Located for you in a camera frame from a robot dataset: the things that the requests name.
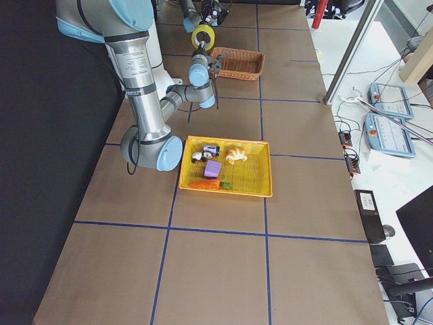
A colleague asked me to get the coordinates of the toy croissant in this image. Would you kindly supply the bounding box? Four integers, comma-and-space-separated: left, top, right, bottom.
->
225, 147, 248, 165

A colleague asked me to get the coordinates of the brown wicker basket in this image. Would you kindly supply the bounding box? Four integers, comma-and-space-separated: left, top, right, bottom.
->
211, 47, 265, 81

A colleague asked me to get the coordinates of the black monitor stand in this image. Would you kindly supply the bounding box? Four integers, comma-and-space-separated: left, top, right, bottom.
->
375, 263, 432, 324

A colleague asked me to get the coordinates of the panda figurine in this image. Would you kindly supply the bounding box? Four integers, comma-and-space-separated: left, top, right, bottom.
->
191, 152, 212, 163

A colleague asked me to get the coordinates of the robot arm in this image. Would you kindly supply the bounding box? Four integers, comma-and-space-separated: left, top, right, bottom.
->
179, 0, 233, 33
55, 1, 221, 171

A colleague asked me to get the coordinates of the small dark can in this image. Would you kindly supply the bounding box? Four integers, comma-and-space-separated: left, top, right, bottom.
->
203, 145, 220, 156

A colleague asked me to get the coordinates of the lower teach pendant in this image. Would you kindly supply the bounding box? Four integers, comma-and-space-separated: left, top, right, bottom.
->
364, 113, 416, 158

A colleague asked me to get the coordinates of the yellow woven plastic basket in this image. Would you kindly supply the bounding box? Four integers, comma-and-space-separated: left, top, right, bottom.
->
179, 135, 273, 197

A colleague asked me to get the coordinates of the black power strip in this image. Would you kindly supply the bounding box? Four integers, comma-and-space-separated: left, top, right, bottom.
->
338, 130, 361, 177

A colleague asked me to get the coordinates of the toy carrot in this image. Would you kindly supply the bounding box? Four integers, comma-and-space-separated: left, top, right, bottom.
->
188, 179, 233, 190

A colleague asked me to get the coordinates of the black box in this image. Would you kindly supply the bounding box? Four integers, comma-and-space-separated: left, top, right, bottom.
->
354, 190, 386, 244

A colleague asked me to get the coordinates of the aluminium frame post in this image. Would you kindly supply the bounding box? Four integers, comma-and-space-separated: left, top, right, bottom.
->
323, 0, 384, 106

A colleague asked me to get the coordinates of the purple foam block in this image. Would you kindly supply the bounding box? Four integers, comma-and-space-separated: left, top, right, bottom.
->
204, 160, 222, 179

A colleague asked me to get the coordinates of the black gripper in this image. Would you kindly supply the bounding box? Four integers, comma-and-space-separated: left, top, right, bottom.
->
194, 41, 223, 77
200, 0, 230, 26

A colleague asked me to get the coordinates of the red cylinder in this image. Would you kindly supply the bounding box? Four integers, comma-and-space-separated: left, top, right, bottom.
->
311, 0, 328, 29

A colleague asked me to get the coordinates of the yellow tape roll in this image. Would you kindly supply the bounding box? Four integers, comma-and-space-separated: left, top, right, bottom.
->
191, 24, 215, 51

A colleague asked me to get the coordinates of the upper teach pendant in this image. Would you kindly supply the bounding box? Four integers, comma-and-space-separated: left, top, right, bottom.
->
369, 83, 414, 120

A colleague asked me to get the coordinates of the black monitor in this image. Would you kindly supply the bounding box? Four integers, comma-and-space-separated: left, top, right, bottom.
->
396, 188, 432, 269

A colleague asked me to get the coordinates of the teach pendant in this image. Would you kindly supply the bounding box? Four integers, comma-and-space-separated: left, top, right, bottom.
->
369, 83, 414, 120
364, 113, 416, 158

